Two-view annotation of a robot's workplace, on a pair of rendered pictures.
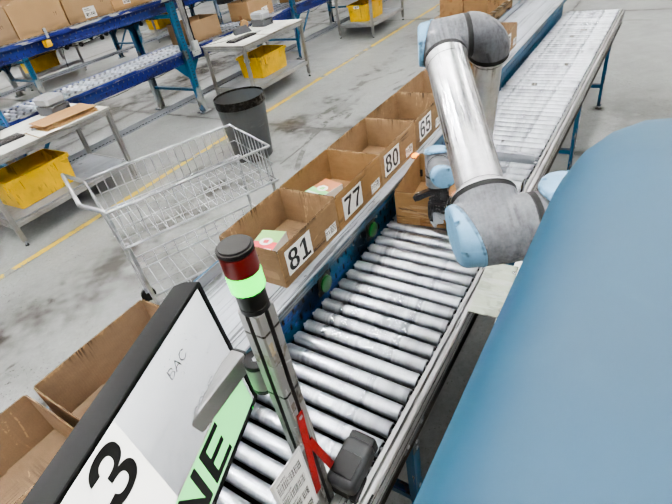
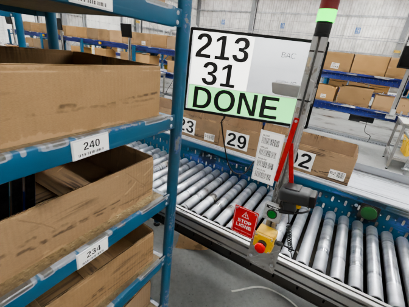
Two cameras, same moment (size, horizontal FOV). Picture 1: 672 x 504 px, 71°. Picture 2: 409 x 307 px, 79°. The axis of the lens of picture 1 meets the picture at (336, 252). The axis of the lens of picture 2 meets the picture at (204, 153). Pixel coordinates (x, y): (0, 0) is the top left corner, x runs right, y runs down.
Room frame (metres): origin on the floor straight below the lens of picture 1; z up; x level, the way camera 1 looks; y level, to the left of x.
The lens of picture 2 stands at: (0.08, -0.63, 1.48)
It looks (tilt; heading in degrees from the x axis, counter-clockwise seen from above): 23 degrees down; 81
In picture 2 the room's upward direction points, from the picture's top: 7 degrees clockwise
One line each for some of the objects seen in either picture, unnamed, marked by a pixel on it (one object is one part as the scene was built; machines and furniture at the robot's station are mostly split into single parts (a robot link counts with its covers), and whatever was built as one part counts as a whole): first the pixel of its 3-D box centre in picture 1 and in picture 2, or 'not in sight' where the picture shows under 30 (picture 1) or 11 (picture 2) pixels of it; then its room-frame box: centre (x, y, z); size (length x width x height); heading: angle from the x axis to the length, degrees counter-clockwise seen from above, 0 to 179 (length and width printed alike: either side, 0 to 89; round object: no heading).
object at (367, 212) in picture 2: not in sight; (368, 213); (1.11, 0.30, 0.81); 0.07 x 0.01 x 0.07; 142
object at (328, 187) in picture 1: (323, 195); not in sight; (1.93, 0.01, 0.92); 0.16 x 0.11 x 0.07; 129
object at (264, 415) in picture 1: (300, 433); (325, 239); (0.84, 0.21, 0.72); 0.52 x 0.05 x 0.05; 52
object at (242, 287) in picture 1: (242, 268); (327, 10); (0.51, 0.13, 1.62); 0.05 x 0.05 x 0.06
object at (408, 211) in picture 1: (437, 189); not in sight; (1.93, -0.53, 0.83); 0.39 x 0.29 x 0.17; 149
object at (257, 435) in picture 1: (288, 451); (311, 232); (0.79, 0.25, 0.72); 0.52 x 0.05 x 0.05; 52
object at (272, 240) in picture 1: (267, 248); not in sight; (1.58, 0.27, 0.92); 0.16 x 0.11 x 0.07; 154
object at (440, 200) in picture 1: (439, 197); not in sight; (1.69, -0.47, 0.93); 0.09 x 0.08 x 0.12; 52
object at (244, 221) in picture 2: not in sight; (251, 225); (0.44, 0.15, 0.85); 0.16 x 0.01 x 0.13; 142
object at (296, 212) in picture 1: (282, 233); not in sight; (1.60, 0.20, 0.96); 0.39 x 0.29 x 0.17; 142
